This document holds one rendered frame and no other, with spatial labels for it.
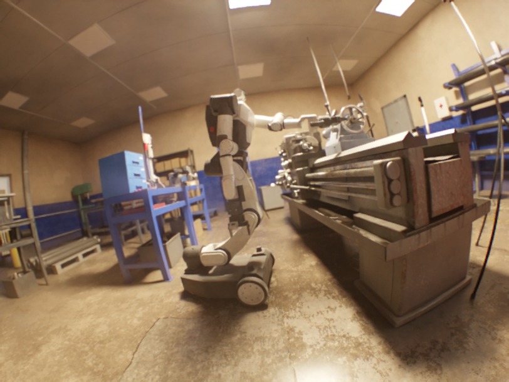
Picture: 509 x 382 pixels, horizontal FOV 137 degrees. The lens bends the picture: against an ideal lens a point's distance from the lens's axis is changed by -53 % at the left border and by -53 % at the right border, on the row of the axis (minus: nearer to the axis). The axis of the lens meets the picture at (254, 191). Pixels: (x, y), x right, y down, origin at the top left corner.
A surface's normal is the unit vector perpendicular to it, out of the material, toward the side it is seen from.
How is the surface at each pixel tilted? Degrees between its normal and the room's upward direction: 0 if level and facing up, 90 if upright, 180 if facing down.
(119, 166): 90
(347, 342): 0
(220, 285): 90
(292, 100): 90
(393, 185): 90
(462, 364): 0
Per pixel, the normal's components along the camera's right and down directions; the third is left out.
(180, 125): 0.01, 0.05
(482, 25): -0.98, 0.18
